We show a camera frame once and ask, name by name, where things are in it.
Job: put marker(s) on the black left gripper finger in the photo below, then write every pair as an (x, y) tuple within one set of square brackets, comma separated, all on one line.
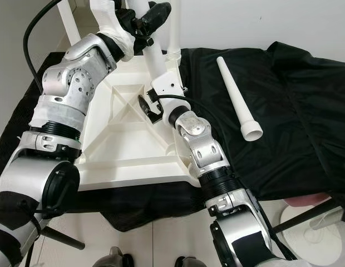
[(154, 15)]

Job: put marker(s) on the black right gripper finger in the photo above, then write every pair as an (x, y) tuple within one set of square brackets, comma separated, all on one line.
[(146, 105)]

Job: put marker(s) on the white plastic table leg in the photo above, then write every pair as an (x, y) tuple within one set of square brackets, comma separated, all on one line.
[(69, 22), (158, 58), (174, 33), (238, 100)]

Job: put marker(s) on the white plastic table top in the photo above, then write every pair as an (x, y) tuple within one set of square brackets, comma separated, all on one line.
[(128, 150)]

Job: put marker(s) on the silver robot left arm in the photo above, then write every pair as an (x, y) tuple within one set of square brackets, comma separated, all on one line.
[(67, 89)]

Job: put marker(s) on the black table cloth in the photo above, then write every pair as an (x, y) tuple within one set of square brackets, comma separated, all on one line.
[(306, 100)]

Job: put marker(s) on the grey robot left leg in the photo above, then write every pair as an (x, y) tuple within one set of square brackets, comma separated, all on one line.
[(112, 258)]

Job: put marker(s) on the grey robot leg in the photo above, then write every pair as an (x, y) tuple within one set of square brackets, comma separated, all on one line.
[(189, 262), (112, 258)]

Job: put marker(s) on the grey robot right leg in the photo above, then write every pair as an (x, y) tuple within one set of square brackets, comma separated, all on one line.
[(189, 262)]

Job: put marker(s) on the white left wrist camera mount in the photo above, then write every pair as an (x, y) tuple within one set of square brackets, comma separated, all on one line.
[(106, 19)]

